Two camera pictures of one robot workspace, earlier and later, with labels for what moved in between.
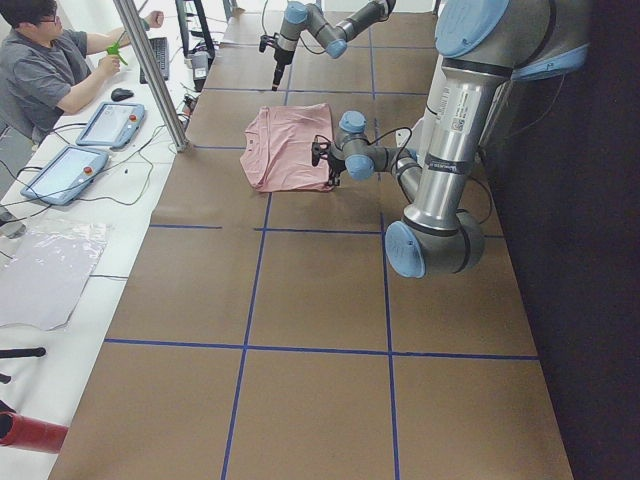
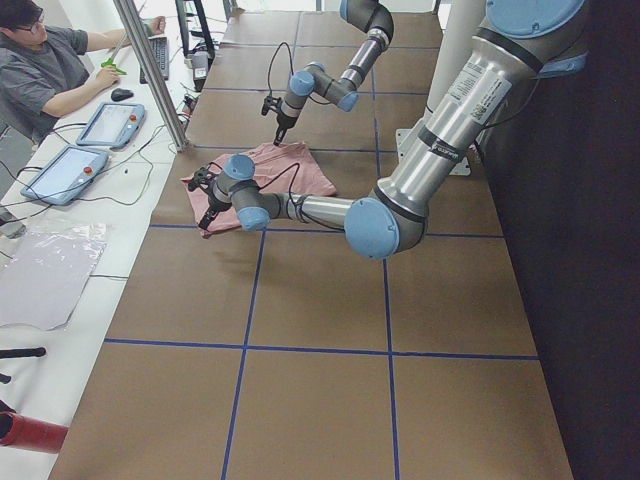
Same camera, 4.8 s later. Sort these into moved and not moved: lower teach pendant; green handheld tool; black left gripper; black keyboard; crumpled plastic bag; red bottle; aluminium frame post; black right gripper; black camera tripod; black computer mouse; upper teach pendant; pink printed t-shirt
Moved: green handheld tool; black right gripper; pink printed t-shirt; black left gripper
Not moved: black camera tripod; black keyboard; lower teach pendant; black computer mouse; upper teach pendant; red bottle; aluminium frame post; crumpled plastic bag
